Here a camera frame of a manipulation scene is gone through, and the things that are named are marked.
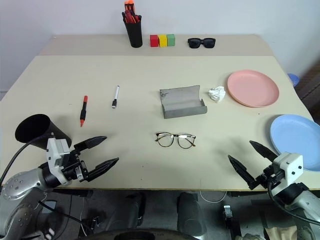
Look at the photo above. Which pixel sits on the red block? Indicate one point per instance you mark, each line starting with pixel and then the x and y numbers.
pixel 154 41

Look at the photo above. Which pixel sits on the green block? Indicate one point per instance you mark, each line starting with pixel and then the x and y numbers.
pixel 171 40

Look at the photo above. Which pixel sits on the white paper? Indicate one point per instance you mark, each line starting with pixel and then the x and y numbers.
pixel 217 94

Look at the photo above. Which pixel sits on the tall black pen holder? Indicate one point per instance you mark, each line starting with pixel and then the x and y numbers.
pixel 135 35

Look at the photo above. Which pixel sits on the orange capped marker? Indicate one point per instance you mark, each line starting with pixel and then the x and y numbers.
pixel 130 6

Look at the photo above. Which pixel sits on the cream cloth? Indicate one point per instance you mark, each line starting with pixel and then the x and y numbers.
pixel 280 233

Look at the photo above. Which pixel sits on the red pen in holder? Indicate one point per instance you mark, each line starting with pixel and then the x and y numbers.
pixel 130 17

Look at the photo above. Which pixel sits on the blue plate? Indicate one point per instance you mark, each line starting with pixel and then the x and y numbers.
pixel 297 140

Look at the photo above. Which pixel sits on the black pen in holder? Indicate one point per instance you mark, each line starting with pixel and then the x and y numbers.
pixel 124 16
pixel 139 18

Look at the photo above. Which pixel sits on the black device with silver label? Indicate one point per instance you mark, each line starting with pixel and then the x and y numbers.
pixel 230 217

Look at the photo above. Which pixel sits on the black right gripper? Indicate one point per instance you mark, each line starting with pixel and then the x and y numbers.
pixel 270 178

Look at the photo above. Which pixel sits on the yellow block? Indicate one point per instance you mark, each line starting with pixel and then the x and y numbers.
pixel 162 41

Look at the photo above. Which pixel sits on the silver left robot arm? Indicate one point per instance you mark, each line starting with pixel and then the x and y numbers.
pixel 20 185

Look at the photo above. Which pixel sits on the thin framed eyeglasses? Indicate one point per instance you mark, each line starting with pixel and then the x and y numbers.
pixel 175 136

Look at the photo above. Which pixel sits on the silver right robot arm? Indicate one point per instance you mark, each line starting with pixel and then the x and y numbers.
pixel 307 200

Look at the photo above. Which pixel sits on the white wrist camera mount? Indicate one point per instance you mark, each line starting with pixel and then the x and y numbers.
pixel 290 165
pixel 53 152

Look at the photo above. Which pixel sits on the red and black pen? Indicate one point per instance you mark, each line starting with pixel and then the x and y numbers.
pixel 83 112

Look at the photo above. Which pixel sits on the black table frame bar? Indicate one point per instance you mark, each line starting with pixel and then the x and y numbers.
pixel 75 193

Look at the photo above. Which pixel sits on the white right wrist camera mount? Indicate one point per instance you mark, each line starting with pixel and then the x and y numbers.
pixel 290 165

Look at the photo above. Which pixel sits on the dark rounded grey shape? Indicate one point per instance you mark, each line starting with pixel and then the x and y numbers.
pixel 191 215
pixel 133 210

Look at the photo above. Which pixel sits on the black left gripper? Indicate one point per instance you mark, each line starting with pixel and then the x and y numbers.
pixel 75 168

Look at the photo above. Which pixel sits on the pink plate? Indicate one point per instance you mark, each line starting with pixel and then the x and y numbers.
pixel 252 88

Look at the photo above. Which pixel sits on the dark curved rim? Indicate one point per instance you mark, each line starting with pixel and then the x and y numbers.
pixel 145 233

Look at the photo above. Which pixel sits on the white marker with black cap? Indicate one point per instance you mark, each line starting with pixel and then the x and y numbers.
pixel 116 95

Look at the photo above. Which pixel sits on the blue round object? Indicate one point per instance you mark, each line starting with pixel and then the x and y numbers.
pixel 293 79

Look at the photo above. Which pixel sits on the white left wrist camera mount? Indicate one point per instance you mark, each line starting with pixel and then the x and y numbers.
pixel 53 152

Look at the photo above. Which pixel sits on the black sunglasses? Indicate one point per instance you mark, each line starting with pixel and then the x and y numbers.
pixel 195 43

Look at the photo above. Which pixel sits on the black plug cluster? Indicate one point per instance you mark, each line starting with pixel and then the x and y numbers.
pixel 95 222

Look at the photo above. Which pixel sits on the grey glasses case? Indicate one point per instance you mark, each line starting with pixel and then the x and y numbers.
pixel 180 100

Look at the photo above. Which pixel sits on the wide black pen cup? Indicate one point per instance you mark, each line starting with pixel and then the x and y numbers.
pixel 32 127

